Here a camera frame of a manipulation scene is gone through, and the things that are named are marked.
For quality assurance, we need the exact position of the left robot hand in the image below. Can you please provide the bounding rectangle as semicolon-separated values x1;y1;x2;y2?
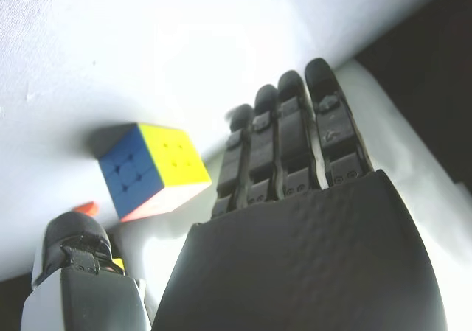
20;57;449;331

